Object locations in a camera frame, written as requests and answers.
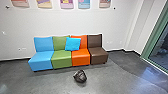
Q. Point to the clear crinkled plastic bag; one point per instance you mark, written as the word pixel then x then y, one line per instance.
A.
pixel 80 76

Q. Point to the green framed glass door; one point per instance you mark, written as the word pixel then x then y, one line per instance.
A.
pixel 154 36

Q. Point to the orange sofa seat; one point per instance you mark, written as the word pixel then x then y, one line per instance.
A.
pixel 81 56

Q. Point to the blue cushion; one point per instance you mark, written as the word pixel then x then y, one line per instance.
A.
pixel 72 44

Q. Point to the brown sofa seat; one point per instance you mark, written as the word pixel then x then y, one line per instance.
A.
pixel 97 53

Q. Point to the green sofa seat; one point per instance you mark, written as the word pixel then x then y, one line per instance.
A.
pixel 61 58

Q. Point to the blue sofa seat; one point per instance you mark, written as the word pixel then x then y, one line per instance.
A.
pixel 41 60

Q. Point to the wall poster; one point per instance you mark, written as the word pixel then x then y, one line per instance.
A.
pixel 105 3
pixel 44 3
pixel 84 3
pixel 67 3
pixel 20 3

